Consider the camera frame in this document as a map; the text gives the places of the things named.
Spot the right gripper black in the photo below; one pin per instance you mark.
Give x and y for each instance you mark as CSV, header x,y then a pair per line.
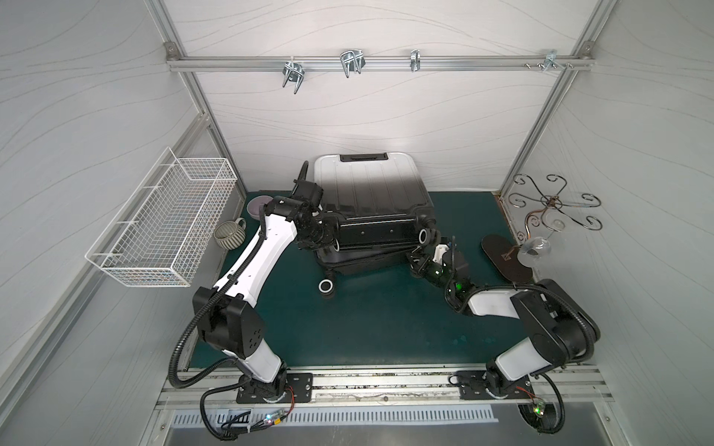
x,y
427,259

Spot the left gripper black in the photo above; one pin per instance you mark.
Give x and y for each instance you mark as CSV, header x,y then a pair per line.
x,y
327,231

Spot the white and black hardshell suitcase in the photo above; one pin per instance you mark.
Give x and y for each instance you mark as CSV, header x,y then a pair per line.
x,y
381,211

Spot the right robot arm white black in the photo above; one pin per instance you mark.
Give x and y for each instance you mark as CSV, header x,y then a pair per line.
x,y
557,330

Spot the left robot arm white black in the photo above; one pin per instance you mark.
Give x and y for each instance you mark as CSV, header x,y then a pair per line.
x,y
225,315

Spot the green table mat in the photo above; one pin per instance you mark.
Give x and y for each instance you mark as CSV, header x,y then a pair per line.
x,y
388,316

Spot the purple ceramic bowl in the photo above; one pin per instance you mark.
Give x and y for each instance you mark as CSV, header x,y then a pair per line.
x,y
256,204

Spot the striped ceramic mug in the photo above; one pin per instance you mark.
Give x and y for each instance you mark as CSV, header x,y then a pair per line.
x,y
230,234

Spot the clear wine glass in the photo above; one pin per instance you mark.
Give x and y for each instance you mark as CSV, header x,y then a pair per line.
x,y
536,247

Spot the metal scroll glass stand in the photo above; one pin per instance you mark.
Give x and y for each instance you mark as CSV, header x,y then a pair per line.
x,y
550,206

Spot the metal hook clamp left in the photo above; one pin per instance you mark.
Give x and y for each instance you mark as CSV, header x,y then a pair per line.
x,y
293,73

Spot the metal hook clamp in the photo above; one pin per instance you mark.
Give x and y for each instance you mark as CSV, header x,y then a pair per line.
x,y
352,61
550,63
293,73

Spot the metal hook clamp middle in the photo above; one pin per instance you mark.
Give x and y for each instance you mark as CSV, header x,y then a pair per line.
x,y
352,61

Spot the metal hook clamp right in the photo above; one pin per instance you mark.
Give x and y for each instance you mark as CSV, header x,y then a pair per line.
x,y
550,63

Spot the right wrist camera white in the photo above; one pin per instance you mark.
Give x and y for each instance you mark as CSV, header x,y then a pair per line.
x,y
445,251

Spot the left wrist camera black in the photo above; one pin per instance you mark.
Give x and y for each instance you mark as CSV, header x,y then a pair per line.
x,y
307,192

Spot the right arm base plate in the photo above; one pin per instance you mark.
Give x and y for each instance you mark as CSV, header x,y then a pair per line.
x,y
474,384

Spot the white wire basket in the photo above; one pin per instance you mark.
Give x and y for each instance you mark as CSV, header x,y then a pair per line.
x,y
160,234

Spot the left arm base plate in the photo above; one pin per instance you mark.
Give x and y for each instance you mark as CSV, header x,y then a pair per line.
x,y
298,386

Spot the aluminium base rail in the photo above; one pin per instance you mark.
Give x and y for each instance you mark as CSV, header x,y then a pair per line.
x,y
427,384

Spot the white slotted cable duct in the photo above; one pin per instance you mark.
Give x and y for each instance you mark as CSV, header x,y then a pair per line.
x,y
423,415

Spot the aluminium cross rail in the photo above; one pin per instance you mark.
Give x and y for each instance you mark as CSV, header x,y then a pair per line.
x,y
400,63

